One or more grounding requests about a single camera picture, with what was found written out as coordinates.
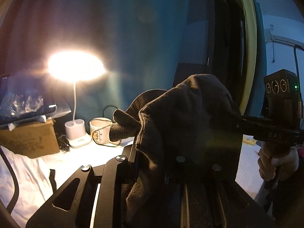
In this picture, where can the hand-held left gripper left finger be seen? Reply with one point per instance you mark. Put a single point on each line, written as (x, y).
(114, 171)

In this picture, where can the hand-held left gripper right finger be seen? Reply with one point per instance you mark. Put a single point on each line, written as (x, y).
(201, 201)

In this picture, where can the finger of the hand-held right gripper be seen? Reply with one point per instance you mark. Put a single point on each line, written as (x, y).
(249, 124)

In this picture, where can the dark brown t-shirt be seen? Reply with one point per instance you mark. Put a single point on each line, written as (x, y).
(178, 114)

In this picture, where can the person's right hand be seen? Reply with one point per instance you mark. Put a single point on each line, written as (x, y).
(288, 162)

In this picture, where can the cream cartoon mug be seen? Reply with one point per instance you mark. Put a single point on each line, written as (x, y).
(99, 133)

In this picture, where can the white desk lamp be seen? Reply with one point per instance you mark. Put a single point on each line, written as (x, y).
(78, 140)

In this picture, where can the black flat strip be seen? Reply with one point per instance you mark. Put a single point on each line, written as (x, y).
(53, 180)

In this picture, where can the white air conditioner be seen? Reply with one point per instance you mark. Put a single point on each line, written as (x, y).
(287, 40)

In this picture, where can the brown cardboard box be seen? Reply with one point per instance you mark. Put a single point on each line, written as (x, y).
(28, 142)

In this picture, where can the white stand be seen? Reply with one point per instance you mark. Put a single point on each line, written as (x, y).
(26, 122)

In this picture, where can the white cloth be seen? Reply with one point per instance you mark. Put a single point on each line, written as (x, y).
(14, 187)

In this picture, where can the clear plastic bag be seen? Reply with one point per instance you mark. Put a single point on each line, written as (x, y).
(23, 102)

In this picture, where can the teal curtain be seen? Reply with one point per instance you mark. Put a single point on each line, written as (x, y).
(130, 40)

